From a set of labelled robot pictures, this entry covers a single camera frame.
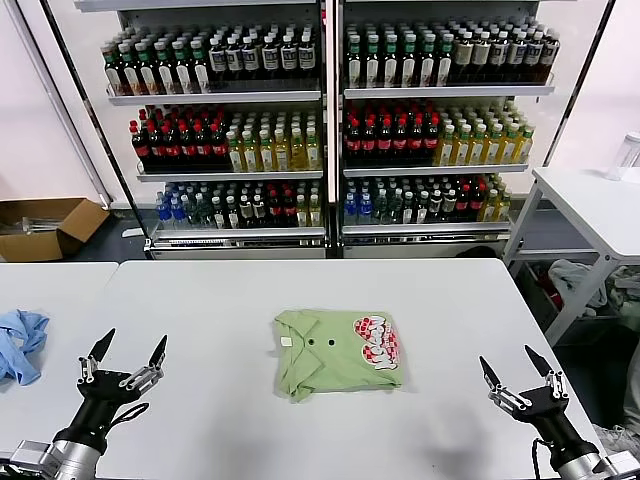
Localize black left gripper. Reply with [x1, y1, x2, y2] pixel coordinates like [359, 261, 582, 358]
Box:
[51, 327, 169, 454]

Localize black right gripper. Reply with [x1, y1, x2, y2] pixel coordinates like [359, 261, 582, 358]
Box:
[478, 344, 601, 466]

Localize light green polo shirt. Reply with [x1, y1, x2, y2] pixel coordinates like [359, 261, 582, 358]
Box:
[272, 309, 405, 404]

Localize red cloth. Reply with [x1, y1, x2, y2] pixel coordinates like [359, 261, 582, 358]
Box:
[532, 264, 565, 311]

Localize grey storage bin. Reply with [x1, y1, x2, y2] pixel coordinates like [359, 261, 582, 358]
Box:
[514, 258, 631, 349]

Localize white grey crumpled garment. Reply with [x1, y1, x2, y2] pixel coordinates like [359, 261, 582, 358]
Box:
[548, 258, 609, 309]

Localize crumpled light blue garment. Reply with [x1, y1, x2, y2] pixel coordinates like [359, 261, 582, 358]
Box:
[0, 308, 51, 385]

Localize person leg light trousers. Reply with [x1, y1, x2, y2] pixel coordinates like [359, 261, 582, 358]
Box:
[621, 344, 640, 437]

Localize white sneaker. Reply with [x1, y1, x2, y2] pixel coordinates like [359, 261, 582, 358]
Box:
[594, 424, 640, 461]

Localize pale green crumpled garment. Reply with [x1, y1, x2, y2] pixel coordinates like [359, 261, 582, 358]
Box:
[606, 266, 640, 331]

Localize open cardboard box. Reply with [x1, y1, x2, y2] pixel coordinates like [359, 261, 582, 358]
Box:
[0, 197, 111, 262]

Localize silver metal bars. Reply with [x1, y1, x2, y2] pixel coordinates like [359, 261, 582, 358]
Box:
[0, 215, 53, 235]

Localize small red cap cola bottle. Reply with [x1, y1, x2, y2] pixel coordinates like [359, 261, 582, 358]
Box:
[456, 183, 472, 224]
[267, 189, 283, 229]
[281, 189, 297, 229]
[470, 183, 485, 224]

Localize white side table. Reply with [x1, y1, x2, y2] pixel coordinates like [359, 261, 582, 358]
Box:
[502, 166, 640, 349]

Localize yellow drink bottle green cap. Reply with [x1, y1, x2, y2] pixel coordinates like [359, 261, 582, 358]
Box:
[438, 123, 457, 167]
[471, 123, 489, 166]
[503, 122, 521, 165]
[518, 122, 536, 164]
[455, 123, 473, 167]
[243, 128, 261, 173]
[487, 122, 505, 166]
[259, 128, 276, 173]
[274, 128, 292, 172]
[290, 127, 307, 172]
[226, 128, 245, 173]
[305, 127, 323, 171]

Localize translucent plastic jar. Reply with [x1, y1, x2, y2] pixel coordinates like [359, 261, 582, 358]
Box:
[606, 132, 640, 181]

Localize white drink display shelf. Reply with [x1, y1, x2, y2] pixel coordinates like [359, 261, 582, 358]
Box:
[333, 0, 562, 259]
[74, 0, 333, 261]

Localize dark tea bottle green cap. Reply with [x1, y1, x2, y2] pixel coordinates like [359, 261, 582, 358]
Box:
[437, 32, 456, 87]
[174, 39, 194, 94]
[155, 41, 176, 95]
[122, 43, 141, 95]
[419, 32, 438, 87]
[139, 42, 158, 95]
[363, 32, 383, 88]
[382, 32, 401, 88]
[400, 32, 420, 87]
[345, 32, 364, 88]
[103, 44, 124, 95]
[192, 39, 212, 94]

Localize dark bottle blue white label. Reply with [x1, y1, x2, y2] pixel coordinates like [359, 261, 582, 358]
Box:
[261, 35, 281, 86]
[542, 30, 562, 83]
[508, 30, 528, 84]
[242, 35, 262, 86]
[298, 34, 317, 85]
[525, 30, 545, 83]
[209, 36, 228, 86]
[491, 30, 511, 84]
[280, 34, 300, 85]
[225, 36, 245, 86]

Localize dark bottle beige label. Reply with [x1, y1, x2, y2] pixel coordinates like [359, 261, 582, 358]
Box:
[473, 31, 493, 84]
[455, 31, 476, 84]

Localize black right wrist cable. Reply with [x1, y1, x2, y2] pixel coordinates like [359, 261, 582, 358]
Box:
[531, 437, 552, 480]

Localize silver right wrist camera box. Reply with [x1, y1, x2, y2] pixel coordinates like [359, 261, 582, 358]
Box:
[599, 449, 640, 480]

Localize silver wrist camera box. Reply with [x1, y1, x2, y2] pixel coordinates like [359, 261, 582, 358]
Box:
[7, 438, 54, 474]
[599, 449, 640, 480]

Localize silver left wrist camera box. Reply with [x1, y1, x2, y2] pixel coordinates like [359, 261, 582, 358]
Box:
[7, 438, 54, 474]

